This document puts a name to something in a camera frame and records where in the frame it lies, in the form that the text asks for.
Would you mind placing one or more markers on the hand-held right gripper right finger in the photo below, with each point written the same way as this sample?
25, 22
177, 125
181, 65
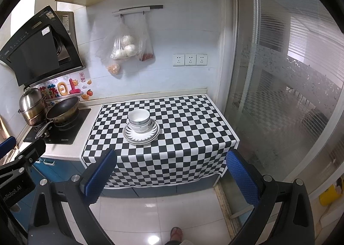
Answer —
242, 178

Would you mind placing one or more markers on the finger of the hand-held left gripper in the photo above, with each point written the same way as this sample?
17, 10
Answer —
31, 152
6, 145

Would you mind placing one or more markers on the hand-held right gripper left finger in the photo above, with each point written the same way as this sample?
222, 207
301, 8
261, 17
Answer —
99, 178

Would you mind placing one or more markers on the large plain white plate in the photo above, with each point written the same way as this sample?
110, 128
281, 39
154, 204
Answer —
129, 139

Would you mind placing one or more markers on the white bowl black rim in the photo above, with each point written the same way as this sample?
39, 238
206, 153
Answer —
139, 128
138, 114

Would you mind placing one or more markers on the white plate black striped rim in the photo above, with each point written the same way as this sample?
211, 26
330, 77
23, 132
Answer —
151, 130

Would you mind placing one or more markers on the steel steamer pot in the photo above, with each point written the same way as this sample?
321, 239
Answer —
32, 106

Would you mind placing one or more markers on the black gas stove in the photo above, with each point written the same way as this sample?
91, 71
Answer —
72, 132

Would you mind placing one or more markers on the black white checkered tablecloth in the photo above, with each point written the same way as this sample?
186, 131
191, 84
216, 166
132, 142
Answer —
188, 132

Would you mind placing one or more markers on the person's foot in sandal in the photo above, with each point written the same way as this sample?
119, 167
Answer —
176, 234

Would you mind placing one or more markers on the yellow plastic container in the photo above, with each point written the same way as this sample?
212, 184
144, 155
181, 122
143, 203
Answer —
329, 194

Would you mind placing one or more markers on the black range hood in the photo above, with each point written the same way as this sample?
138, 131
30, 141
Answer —
40, 51

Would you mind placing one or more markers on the plastic bag of orange food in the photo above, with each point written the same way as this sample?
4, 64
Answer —
113, 69

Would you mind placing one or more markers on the frosted glass sliding door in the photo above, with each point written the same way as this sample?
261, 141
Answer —
282, 73

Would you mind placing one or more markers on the plastic bag of red food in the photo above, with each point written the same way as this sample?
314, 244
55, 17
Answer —
146, 56

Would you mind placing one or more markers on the plastic bag of white buns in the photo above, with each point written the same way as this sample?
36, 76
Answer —
126, 49

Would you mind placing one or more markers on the colourful wall stickers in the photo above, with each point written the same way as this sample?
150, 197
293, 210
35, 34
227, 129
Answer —
72, 88

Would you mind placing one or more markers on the white wall socket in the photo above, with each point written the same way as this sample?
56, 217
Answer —
178, 60
190, 60
201, 59

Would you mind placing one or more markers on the white wall hook rail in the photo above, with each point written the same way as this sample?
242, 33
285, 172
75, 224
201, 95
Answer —
137, 10

